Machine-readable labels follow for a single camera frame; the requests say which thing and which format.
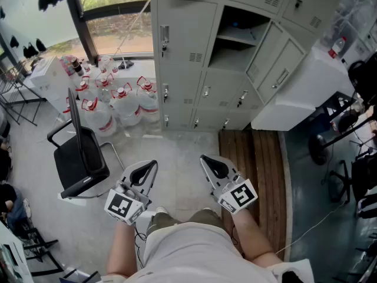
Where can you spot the grey metal locker cabinet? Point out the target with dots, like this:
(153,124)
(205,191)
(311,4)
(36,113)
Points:
(182,55)

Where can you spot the black metal rack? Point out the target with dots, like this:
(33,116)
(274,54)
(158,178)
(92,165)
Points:
(17,99)

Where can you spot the person's left white shoe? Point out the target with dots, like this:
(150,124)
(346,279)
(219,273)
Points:
(161,210)

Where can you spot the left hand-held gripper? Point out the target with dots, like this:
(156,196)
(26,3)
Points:
(123,205)

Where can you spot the black cloth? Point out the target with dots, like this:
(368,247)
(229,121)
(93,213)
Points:
(125,64)

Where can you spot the white carton box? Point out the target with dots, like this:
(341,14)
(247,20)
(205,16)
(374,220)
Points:
(50,78)

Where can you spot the brown wooden slat platform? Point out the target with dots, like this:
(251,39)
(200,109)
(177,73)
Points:
(265,172)

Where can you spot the small black metal part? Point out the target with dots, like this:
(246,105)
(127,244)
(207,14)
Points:
(299,1)

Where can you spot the colourful snack jar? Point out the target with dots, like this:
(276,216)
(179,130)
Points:
(68,64)

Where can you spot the person's olive green trousers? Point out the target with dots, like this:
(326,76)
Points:
(206,217)

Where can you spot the white block counter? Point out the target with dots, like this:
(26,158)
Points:
(300,99)

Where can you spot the locker door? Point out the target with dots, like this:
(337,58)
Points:
(279,63)

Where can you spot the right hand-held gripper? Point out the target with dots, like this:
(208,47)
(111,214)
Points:
(240,196)

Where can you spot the red label plastic bottle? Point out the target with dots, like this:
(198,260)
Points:
(337,47)

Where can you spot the person's white shirt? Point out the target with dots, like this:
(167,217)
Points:
(200,255)

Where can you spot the black bag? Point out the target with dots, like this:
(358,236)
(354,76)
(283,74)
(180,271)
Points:
(363,78)

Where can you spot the person's right forearm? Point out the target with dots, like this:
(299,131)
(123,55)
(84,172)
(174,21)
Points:
(253,237)

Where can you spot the dark drink bottle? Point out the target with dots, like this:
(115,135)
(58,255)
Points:
(78,68)

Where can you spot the black window frame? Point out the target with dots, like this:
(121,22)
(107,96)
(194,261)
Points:
(79,19)

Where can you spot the black round-base stand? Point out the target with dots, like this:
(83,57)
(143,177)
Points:
(319,149)

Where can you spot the group of clear water jugs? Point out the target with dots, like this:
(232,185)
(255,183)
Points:
(126,108)

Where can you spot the black swivel chair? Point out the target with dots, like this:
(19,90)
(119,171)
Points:
(362,175)

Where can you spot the person's left forearm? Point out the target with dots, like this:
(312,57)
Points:
(122,246)

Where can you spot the black mesh office chair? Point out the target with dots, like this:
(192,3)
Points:
(78,158)

